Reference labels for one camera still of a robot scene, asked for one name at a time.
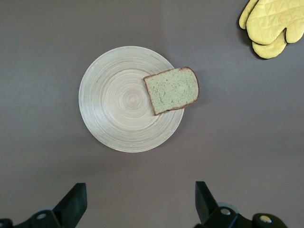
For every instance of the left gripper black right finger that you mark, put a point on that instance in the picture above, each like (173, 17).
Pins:
(213, 211)

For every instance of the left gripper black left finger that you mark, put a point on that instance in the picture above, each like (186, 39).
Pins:
(69, 209)

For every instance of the round light wooden plate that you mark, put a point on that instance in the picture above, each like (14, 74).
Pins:
(118, 102)

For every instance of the slice of brown-crust bread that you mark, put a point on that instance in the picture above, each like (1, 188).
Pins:
(172, 90)

